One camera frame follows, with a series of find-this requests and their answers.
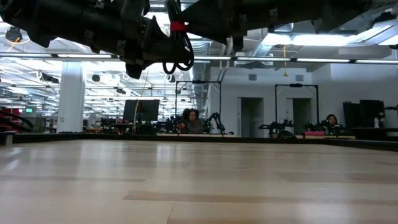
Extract black desk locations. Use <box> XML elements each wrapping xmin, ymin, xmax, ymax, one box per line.
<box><xmin>350</xmin><ymin>127</ymin><xmax>398</xmax><ymax>141</ymax></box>

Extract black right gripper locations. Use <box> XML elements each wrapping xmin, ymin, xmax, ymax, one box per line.
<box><xmin>182</xmin><ymin>0</ymin><xmax>275</xmax><ymax>53</ymax></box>

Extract black USB-C cable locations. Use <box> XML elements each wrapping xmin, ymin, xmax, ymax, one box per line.
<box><xmin>162</xmin><ymin>0</ymin><xmax>195</xmax><ymax>75</ymax></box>

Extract person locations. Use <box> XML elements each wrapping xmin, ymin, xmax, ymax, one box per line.
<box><xmin>177</xmin><ymin>108</ymin><xmax>206</xmax><ymax>135</ymax></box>
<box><xmin>325</xmin><ymin>113</ymin><xmax>343</xmax><ymax>132</ymax></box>

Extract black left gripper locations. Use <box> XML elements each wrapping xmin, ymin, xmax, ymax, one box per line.
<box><xmin>119</xmin><ymin>0</ymin><xmax>174</xmax><ymax>80</ymax></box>

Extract long overhead light bar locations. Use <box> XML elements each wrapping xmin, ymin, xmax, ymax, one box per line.
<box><xmin>0</xmin><ymin>52</ymin><xmax>398</xmax><ymax>65</ymax></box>

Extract red object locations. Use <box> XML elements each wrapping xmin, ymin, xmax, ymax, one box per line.
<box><xmin>0</xmin><ymin>107</ymin><xmax>21</xmax><ymax>133</ymax></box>

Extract thin wooden pole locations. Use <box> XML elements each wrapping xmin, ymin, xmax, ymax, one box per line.
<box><xmin>132</xmin><ymin>70</ymin><xmax>149</xmax><ymax>135</ymax></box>

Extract small grey block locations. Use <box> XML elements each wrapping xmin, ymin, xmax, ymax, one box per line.
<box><xmin>0</xmin><ymin>132</ymin><xmax>16</xmax><ymax>146</ymax></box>

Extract grey ventilation duct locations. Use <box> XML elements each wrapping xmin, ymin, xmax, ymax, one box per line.
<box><xmin>191</xmin><ymin>62</ymin><xmax>213</xmax><ymax>108</ymax></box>

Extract red cable strap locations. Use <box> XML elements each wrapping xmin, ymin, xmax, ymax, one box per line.
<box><xmin>170</xmin><ymin>21</ymin><xmax>188</xmax><ymax>33</ymax></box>

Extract white square pillar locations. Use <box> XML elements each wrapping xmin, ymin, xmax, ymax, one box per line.
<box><xmin>57</xmin><ymin>61</ymin><xmax>85</xmax><ymax>134</ymax></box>

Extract wooden background table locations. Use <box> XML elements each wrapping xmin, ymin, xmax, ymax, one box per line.
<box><xmin>157</xmin><ymin>133</ymin><xmax>236</xmax><ymax>138</ymax></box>
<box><xmin>294</xmin><ymin>134</ymin><xmax>356</xmax><ymax>140</ymax></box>

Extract black computer monitor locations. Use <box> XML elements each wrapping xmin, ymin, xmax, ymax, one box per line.
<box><xmin>123</xmin><ymin>99</ymin><xmax>160</xmax><ymax>123</ymax></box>

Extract grey doorway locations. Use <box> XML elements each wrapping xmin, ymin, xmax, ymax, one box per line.
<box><xmin>237</xmin><ymin>97</ymin><xmax>265</xmax><ymax>138</ymax></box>
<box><xmin>285</xmin><ymin>98</ymin><xmax>312</xmax><ymax>135</ymax></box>

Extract black rig frame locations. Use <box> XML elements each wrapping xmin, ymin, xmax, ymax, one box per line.
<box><xmin>274</xmin><ymin>83</ymin><xmax>320</xmax><ymax>132</ymax></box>
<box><xmin>175</xmin><ymin>80</ymin><xmax>223</xmax><ymax>135</ymax></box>

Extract black looped cables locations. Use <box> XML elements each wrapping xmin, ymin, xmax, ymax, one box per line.
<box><xmin>0</xmin><ymin>109</ymin><xmax>35</xmax><ymax>132</ymax></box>

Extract black ceiling camera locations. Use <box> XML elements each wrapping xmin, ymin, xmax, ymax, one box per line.
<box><xmin>4</xmin><ymin>26</ymin><xmax>23</xmax><ymax>44</ymax></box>

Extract black cabinet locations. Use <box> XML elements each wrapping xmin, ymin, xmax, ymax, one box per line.
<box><xmin>343</xmin><ymin>99</ymin><xmax>386</xmax><ymax>129</ymax></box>

